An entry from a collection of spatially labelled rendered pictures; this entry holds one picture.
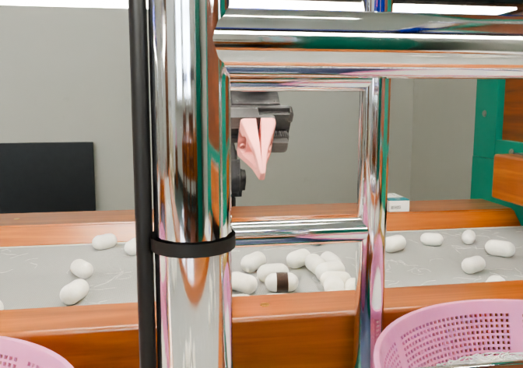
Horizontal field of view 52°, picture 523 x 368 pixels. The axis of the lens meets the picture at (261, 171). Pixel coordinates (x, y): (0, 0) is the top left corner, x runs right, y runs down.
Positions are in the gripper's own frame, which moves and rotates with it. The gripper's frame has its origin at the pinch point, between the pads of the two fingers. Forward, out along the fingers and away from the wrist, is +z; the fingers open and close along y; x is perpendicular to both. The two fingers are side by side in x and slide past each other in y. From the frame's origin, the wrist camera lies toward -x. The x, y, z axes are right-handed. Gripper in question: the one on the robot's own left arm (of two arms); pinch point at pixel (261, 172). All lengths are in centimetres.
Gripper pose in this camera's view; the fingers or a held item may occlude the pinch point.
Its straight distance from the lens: 69.0
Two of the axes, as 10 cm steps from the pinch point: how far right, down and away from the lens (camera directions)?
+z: 1.2, 7.5, -6.5
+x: -1.0, 6.6, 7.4
